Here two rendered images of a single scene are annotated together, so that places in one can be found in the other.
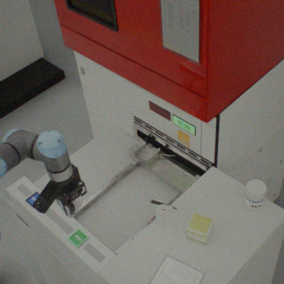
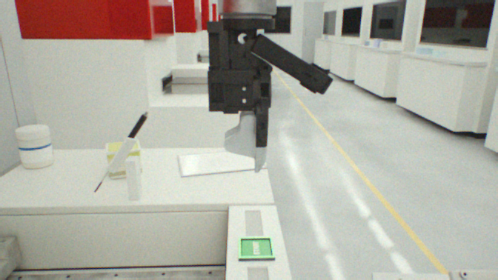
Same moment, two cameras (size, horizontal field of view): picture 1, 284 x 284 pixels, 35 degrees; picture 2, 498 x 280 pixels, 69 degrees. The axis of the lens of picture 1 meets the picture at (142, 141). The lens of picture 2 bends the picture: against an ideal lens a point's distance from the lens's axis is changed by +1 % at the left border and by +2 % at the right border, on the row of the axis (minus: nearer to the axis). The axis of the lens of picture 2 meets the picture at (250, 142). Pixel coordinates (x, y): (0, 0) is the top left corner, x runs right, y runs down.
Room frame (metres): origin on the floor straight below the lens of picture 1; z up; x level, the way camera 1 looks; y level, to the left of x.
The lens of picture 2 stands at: (1.28, 0.57, 1.30)
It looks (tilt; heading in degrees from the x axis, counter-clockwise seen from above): 18 degrees down; 219
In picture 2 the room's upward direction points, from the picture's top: straight up
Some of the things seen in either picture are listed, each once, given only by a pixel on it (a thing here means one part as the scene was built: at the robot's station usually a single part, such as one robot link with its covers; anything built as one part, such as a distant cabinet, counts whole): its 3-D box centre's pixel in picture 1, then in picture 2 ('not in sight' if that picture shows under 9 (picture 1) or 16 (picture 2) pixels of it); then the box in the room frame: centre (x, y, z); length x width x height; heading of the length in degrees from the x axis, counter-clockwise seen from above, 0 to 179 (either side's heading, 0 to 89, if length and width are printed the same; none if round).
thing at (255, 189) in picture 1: (254, 194); (35, 146); (0.96, -0.38, 1.01); 0.07 x 0.07 x 0.10
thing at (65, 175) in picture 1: (59, 168); (247, 1); (0.91, 0.26, 1.33); 0.08 x 0.08 x 0.05
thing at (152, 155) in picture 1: (150, 156); not in sight; (1.32, -0.03, 0.89); 0.08 x 0.03 x 0.03; 131
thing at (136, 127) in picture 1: (170, 151); not in sight; (1.33, -0.11, 0.89); 0.44 x 0.02 x 0.10; 41
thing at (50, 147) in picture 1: (52, 151); not in sight; (0.91, 0.26, 1.41); 0.09 x 0.08 x 0.11; 62
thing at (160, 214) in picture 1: (163, 210); (124, 167); (0.93, -0.05, 1.03); 0.06 x 0.04 x 0.13; 131
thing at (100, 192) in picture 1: (110, 184); not in sight; (1.23, 0.16, 0.84); 0.50 x 0.02 x 0.03; 131
